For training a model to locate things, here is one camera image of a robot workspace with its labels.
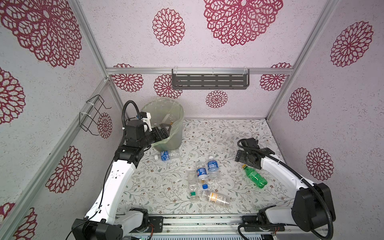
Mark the Pocari bottle blue cap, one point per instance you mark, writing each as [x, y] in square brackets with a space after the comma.
[202, 174]

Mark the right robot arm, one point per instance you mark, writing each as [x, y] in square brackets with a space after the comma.
[312, 209]

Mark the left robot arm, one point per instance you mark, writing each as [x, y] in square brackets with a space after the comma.
[100, 221]

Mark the clear plastic bin liner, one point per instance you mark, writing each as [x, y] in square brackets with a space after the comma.
[168, 120]

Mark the clear bottle blue label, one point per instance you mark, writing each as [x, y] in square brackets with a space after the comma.
[167, 155]

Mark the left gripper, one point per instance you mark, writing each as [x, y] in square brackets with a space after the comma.
[160, 137]

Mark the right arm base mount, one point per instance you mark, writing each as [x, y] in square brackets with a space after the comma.
[254, 224]

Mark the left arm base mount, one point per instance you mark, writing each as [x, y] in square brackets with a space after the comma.
[154, 225]

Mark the clear bottle yellow label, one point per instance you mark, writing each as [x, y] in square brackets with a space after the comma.
[216, 199]

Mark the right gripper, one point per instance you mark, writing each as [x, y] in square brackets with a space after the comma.
[243, 156]

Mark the clear bottle green cap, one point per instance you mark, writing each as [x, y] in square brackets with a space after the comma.
[192, 186]

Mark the grey slotted wall shelf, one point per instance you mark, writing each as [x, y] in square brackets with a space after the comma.
[210, 79]

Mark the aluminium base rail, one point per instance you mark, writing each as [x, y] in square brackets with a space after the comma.
[209, 225]

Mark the Pocari bottle white cap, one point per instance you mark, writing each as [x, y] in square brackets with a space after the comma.
[213, 169]

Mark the black wire wall rack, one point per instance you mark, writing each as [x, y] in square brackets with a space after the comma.
[90, 115]

